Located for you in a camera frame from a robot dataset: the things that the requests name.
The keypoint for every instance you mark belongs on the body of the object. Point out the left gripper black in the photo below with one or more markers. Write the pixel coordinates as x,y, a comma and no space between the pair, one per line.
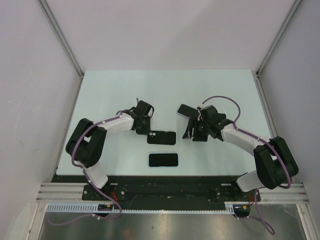
146,131

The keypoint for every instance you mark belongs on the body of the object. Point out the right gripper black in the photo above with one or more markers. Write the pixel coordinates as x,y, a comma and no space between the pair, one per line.
193,123

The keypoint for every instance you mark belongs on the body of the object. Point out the black phone case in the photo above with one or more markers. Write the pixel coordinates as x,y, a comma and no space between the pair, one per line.
162,138

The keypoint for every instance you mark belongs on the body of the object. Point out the purple phone case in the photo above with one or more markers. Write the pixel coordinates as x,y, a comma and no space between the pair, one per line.
181,114

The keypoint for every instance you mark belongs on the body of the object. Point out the blue-edged black phone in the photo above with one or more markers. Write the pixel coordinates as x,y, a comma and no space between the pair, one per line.
163,160

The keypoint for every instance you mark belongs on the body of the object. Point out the light blue phone case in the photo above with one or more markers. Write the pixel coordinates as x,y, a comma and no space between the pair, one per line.
150,160

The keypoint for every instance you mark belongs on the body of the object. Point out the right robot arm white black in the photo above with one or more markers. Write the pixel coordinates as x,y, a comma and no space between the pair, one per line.
274,162

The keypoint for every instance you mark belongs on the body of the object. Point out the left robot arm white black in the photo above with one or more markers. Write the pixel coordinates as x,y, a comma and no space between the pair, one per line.
85,146

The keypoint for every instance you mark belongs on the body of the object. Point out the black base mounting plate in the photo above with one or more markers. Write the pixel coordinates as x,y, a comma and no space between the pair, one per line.
168,193

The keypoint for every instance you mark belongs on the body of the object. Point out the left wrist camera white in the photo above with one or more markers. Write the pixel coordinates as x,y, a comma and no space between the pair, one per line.
150,111

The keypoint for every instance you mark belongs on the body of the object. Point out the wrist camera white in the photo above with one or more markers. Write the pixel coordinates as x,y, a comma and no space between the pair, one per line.
200,117
150,111

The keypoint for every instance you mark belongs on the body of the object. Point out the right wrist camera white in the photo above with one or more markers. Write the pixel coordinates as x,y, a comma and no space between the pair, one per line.
200,117

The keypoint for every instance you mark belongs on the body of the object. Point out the right side aluminium rail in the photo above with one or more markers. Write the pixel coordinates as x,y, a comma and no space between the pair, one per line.
265,105

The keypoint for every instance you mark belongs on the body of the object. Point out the right aluminium frame post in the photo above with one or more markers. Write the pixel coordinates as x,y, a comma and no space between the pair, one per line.
279,35

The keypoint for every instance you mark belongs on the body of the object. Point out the aluminium frame post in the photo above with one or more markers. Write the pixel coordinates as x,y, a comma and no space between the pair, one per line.
279,35
52,20

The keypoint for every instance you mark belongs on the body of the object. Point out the left aluminium frame post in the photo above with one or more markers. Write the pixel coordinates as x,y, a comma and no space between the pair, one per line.
52,20

